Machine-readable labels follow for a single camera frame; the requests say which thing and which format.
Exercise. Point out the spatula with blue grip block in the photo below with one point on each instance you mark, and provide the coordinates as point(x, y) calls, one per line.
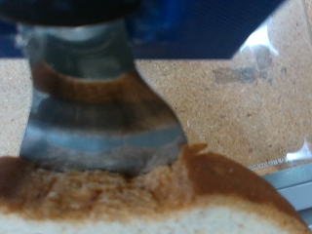
point(97, 130)

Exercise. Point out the white bread slice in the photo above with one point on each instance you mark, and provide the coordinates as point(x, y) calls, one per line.
point(146, 208)

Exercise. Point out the glass oven door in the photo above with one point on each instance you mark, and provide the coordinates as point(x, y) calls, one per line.
point(292, 183)

